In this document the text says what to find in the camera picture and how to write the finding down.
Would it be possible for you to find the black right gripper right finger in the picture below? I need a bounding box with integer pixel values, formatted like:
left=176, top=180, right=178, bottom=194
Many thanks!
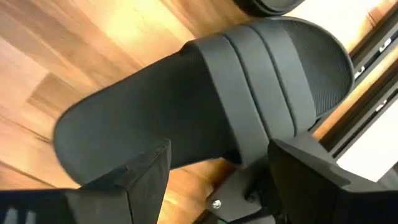
left=267, top=133, right=398, bottom=224

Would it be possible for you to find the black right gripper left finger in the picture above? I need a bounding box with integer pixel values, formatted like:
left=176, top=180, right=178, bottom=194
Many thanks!
left=0, top=139, right=172, bottom=224

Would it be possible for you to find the black slide sandal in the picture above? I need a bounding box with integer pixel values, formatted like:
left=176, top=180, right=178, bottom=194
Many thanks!
left=231, top=0, right=307, bottom=17
left=52, top=15, right=355, bottom=186

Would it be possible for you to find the black metal table frame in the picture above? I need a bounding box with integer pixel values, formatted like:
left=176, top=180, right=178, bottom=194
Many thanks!
left=310, top=12, right=398, bottom=158

